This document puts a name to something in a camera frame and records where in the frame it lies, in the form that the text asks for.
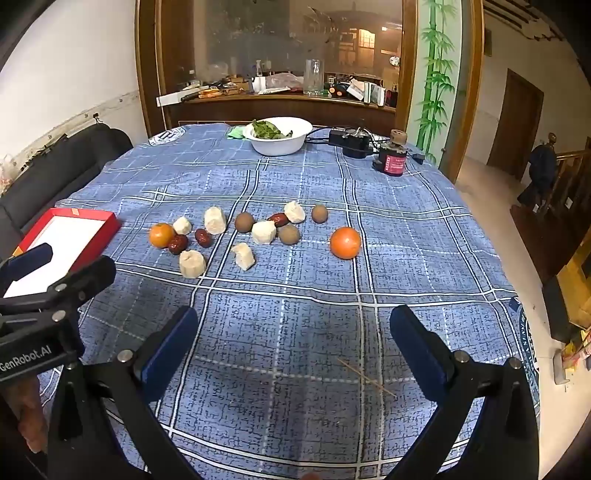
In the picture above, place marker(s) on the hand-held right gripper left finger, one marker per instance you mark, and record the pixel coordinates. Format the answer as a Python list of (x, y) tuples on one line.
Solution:
[(171, 350)]

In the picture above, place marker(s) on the large orange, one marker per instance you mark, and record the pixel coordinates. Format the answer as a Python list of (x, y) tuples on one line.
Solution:
[(345, 242)]

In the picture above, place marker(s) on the long white box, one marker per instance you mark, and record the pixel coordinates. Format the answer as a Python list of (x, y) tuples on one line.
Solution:
[(175, 98)]

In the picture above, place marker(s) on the glass pitcher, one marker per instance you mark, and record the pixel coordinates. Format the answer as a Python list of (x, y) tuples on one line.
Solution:
[(314, 78)]

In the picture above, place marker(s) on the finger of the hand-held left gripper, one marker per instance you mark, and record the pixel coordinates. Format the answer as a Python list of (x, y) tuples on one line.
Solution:
[(87, 277), (30, 263)]

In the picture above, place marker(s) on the small orange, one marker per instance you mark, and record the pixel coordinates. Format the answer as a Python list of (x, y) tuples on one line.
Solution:
[(161, 235)]

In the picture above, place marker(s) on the white cartons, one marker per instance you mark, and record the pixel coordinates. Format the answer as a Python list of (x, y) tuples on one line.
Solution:
[(374, 93)]

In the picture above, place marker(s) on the person's left hand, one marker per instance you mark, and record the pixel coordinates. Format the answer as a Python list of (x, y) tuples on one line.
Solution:
[(30, 415)]

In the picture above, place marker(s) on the thin bamboo skewer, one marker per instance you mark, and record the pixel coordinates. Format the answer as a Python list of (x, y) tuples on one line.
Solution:
[(364, 376)]

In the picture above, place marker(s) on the red box tray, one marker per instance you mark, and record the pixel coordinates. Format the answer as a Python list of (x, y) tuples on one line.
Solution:
[(69, 230)]

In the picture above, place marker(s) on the green leafy vegetables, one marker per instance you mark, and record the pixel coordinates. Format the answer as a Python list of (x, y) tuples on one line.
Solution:
[(268, 130)]

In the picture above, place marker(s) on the brown longan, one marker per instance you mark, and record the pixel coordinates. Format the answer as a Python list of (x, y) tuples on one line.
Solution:
[(289, 234), (319, 213), (244, 222)]

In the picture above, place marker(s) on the orange packet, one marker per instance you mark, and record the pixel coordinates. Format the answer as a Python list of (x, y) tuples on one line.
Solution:
[(212, 93)]

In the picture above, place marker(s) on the wooden framed glass partition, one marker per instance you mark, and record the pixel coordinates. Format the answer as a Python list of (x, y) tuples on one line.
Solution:
[(147, 69)]

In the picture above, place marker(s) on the yellow cardboard box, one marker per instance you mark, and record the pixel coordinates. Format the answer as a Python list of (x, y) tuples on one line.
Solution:
[(577, 286)]

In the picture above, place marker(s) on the small peeled sugarcane chunk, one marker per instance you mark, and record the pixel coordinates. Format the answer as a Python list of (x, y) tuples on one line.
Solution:
[(182, 225)]

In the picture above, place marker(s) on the bamboo painted panel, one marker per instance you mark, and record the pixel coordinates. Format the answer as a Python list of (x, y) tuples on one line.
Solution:
[(434, 69)]

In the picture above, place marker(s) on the red date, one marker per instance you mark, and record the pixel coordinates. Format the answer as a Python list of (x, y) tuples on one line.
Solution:
[(178, 244), (203, 237), (278, 219)]

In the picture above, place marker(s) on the black jar with red label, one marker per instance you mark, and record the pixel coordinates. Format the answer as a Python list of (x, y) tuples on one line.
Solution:
[(392, 161)]

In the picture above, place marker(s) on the green cloth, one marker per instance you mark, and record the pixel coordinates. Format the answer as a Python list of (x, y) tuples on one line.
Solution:
[(234, 132)]

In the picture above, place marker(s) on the crumpled clear plastic bag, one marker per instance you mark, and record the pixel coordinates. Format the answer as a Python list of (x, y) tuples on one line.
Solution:
[(5, 175)]

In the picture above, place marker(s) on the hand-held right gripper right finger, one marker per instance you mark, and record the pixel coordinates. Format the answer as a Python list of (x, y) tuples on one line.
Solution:
[(418, 346)]

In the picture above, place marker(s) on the large ribbed sugarcane chunk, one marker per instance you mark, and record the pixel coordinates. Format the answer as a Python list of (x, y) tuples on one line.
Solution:
[(215, 220)]

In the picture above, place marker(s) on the black sofa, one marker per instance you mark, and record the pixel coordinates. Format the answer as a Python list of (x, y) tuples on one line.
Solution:
[(55, 175)]

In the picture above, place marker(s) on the black power adapter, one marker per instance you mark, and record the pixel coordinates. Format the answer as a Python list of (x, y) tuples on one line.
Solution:
[(351, 141)]

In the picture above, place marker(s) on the white bowl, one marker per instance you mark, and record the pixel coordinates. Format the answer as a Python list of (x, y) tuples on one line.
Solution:
[(277, 145)]

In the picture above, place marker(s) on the brown wooden door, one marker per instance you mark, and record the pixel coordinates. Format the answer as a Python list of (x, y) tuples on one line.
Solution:
[(515, 124)]

